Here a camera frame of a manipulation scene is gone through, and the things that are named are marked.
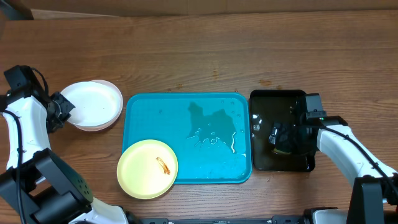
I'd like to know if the green yellow sponge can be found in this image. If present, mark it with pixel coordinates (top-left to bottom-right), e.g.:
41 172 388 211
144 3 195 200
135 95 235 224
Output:
273 148 291 155

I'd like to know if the white plate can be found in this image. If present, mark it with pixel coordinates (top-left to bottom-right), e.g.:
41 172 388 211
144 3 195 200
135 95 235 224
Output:
61 82 123 128
75 80 124 132

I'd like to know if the yellow plate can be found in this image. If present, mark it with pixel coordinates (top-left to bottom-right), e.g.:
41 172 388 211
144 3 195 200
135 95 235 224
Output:
117 139 178 200

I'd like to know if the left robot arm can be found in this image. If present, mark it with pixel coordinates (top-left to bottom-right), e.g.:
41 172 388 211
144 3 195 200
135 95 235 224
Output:
1 93 130 223

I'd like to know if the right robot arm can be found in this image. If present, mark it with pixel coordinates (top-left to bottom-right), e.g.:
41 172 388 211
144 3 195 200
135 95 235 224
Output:
269 116 397 223

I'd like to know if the black water tray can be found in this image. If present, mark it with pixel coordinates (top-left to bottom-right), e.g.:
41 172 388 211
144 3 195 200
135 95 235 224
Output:
249 90 315 172

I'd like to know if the teal plastic tray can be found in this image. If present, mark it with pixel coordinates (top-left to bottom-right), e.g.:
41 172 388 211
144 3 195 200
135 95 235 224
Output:
122 93 252 184

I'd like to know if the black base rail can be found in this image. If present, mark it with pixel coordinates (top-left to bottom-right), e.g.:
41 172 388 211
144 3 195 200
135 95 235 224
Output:
124 207 349 224

